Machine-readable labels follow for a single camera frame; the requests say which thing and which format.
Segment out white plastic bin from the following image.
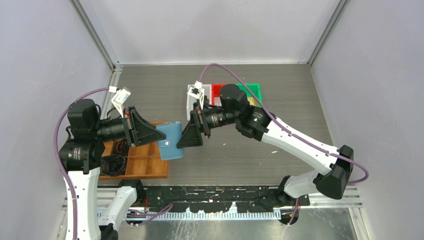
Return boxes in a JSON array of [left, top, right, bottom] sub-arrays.
[[186, 84, 212, 121]]

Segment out red plastic bin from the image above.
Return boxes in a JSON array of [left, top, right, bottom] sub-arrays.
[[211, 84, 239, 108]]

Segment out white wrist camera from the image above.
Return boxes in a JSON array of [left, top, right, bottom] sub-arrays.
[[109, 86, 131, 118], [187, 81, 205, 109]]

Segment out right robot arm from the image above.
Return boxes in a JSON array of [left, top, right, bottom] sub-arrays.
[[176, 82, 354, 206]]

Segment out green plastic bin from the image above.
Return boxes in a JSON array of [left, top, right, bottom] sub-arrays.
[[236, 83, 263, 108]]

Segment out black coiled bands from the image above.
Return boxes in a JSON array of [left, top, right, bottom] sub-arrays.
[[100, 154, 127, 177]]

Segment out small black coiled band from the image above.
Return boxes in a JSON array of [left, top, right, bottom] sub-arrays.
[[112, 139, 130, 156]]

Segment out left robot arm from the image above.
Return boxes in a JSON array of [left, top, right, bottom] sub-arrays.
[[58, 98, 166, 240]]

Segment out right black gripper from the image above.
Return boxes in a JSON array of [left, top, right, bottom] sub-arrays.
[[177, 102, 239, 149]]

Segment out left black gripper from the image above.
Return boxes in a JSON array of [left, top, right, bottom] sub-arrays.
[[92, 104, 166, 145]]

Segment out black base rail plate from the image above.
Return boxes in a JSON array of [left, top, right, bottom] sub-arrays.
[[132, 185, 295, 213]]

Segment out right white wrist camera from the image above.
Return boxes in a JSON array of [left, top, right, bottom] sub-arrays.
[[187, 81, 205, 109]]

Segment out orange wooden divider tray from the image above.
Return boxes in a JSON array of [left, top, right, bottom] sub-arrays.
[[99, 142, 169, 181]]

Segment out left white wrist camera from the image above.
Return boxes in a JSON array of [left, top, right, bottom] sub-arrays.
[[109, 86, 131, 118]]

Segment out gold cards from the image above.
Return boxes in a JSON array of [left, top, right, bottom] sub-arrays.
[[247, 96, 260, 107]]

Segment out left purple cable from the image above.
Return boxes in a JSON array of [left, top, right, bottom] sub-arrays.
[[54, 86, 174, 240]]

